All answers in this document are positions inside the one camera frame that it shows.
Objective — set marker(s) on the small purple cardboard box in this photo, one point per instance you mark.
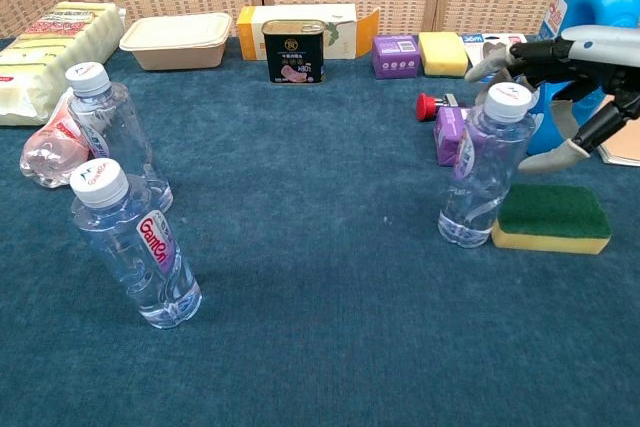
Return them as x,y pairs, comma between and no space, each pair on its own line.
395,57
447,137

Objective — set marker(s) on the red emergency stop button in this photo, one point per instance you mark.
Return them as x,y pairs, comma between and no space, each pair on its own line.
427,107

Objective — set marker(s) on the pink drink bottle black cap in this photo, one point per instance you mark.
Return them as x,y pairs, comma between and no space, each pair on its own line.
50,152

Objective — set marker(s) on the plain yellow sponge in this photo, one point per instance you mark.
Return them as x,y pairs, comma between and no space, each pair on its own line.
442,54

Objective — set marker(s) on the orange white carton box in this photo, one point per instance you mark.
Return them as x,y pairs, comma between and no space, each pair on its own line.
300,14

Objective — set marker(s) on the dark blue table cloth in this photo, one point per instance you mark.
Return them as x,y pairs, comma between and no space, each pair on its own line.
320,247

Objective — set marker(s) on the black luncheon meat can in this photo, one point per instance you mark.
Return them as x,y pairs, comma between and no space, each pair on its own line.
292,57

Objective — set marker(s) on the clear water bottle white cap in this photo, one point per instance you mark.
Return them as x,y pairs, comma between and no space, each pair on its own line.
150,267
480,187
117,132

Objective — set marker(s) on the blue white blister pack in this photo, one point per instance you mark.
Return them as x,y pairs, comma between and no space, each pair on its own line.
475,42

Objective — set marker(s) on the beige lidded food container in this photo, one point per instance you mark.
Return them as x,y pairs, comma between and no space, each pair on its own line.
175,44

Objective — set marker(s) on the green yellow scouring sponge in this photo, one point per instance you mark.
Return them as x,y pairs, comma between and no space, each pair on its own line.
550,217

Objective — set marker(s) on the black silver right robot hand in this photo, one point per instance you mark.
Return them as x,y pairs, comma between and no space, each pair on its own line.
600,47

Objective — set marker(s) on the yellow sponge multipack bag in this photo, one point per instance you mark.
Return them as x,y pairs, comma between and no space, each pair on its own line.
55,62

